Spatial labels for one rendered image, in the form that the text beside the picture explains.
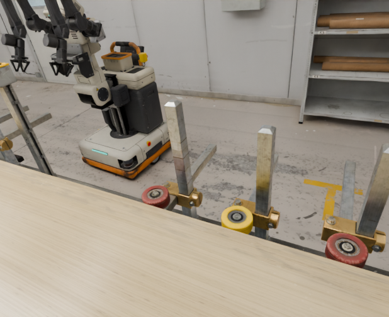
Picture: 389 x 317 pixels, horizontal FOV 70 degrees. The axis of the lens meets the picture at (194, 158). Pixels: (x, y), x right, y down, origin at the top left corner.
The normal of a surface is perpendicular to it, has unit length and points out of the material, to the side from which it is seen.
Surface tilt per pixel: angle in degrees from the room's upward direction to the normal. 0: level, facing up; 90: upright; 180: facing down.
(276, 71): 90
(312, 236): 0
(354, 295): 0
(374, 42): 90
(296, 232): 0
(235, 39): 90
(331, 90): 90
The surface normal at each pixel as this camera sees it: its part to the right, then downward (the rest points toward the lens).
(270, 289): -0.10, -0.82
